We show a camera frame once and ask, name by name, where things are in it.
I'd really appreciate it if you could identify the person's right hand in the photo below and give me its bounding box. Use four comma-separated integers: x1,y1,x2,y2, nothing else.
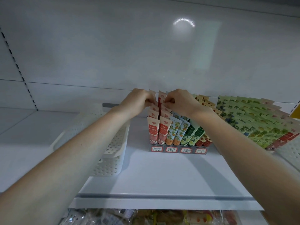
163,89,211,121

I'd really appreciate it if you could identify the person's left hand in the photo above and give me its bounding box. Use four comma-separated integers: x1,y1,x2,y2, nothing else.
115,88,158,119

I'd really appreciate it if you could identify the white perforated plastic basket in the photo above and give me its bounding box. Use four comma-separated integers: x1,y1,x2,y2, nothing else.
281,138,300,172
49,103,131,177

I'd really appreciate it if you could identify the row of hand cream tubes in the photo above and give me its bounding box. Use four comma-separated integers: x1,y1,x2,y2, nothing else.
147,90,300,151

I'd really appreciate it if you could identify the white metal shelf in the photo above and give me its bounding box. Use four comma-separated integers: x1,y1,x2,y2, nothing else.
0,0,300,225

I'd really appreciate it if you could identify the person's right forearm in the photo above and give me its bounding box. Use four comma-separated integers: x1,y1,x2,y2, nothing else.
193,110,300,225

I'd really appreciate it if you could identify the person's left forearm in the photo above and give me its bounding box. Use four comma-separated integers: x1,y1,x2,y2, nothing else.
0,107,134,225

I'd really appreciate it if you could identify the clear divider tray with labels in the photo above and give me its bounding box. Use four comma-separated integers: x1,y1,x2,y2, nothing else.
151,146,208,155

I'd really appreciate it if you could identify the pile of snack packets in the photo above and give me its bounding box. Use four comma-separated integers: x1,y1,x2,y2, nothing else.
58,208,244,225

